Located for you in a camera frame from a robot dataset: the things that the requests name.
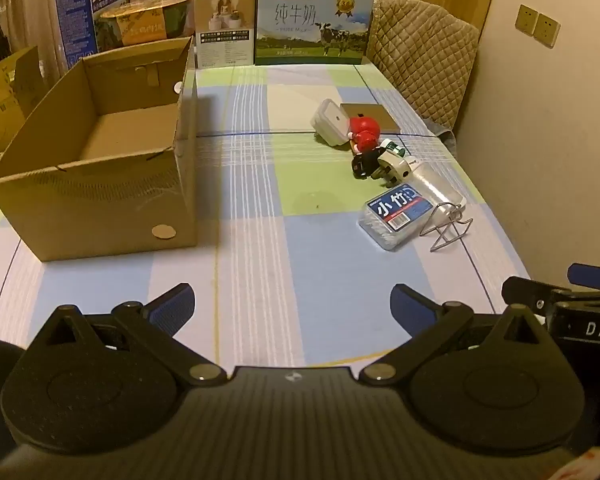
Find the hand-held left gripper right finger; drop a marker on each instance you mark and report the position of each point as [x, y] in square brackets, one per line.
[409, 309]

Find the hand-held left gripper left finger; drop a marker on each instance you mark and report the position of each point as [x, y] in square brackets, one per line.
[172, 307]

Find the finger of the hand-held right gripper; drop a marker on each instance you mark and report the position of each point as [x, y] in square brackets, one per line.
[592, 274]
[527, 292]

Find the cardboard box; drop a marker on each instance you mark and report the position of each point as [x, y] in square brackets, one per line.
[105, 200]

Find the cream plug adapter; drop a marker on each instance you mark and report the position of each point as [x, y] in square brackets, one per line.
[395, 165]

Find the red figurine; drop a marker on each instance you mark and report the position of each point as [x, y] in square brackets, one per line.
[364, 130]

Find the gold router box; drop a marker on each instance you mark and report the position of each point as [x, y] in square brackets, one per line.
[375, 115]

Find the clear box blue label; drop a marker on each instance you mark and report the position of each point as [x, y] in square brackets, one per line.
[395, 210]

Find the clear plastic tube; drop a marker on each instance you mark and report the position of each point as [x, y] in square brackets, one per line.
[435, 185]

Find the checked tablecloth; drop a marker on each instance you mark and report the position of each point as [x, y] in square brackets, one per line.
[280, 240]

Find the green white bottle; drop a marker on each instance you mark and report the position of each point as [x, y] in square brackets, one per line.
[394, 149]

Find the white square container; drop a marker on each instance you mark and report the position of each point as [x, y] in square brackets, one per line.
[330, 122]

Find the quilted beige chair cover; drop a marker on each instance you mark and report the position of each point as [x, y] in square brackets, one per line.
[425, 60]

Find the stacked cardboard boxes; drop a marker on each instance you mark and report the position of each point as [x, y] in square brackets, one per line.
[0, 105]

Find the white product box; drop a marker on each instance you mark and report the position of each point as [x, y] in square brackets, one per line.
[225, 25]

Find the instant noodle bowl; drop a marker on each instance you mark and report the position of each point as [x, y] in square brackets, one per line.
[145, 20]

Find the cow print milk box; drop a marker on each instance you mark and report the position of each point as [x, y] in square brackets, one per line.
[310, 20]

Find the blue milk carton box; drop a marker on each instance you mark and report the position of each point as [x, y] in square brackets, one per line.
[75, 10]

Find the gold wall socket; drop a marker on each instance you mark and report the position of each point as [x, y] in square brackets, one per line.
[526, 19]
[548, 30]

